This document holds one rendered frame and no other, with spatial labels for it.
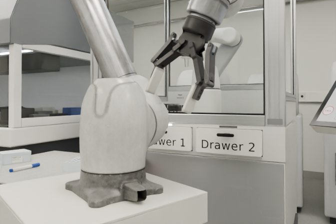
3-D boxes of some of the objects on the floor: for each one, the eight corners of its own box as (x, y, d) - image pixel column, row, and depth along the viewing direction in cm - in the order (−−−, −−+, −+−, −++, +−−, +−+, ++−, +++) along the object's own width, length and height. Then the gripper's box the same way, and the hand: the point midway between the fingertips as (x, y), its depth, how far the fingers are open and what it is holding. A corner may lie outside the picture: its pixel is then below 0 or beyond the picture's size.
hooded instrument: (8, 300, 154) (11, -35, 156) (-141, 231, 236) (-138, 12, 239) (133, 218, 262) (134, 21, 264) (1, 190, 344) (2, 40, 347)
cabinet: (289, 364, 116) (288, 163, 117) (89, 290, 161) (89, 146, 163) (299, 253, 201) (298, 137, 202) (166, 225, 247) (166, 130, 248)
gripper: (253, 36, 64) (213, 125, 65) (176, 18, 81) (146, 89, 82) (237, 22, 58) (194, 119, 60) (158, 6, 75) (126, 82, 77)
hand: (168, 97), depth 71 cm, fingers open, 13 cm apart
